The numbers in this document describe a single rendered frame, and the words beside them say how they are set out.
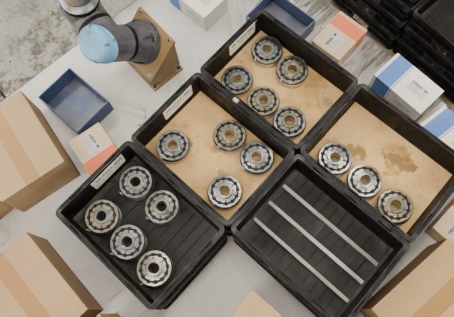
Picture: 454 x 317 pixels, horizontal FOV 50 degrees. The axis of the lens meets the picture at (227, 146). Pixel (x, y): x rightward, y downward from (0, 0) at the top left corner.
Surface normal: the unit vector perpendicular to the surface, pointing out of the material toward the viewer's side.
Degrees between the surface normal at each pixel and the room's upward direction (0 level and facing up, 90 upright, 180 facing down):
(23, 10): 0
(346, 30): 0
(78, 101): 0
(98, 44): 46
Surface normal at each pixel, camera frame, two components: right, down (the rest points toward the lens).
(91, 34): -0.47, 0.32
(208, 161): -0.04, -0.32
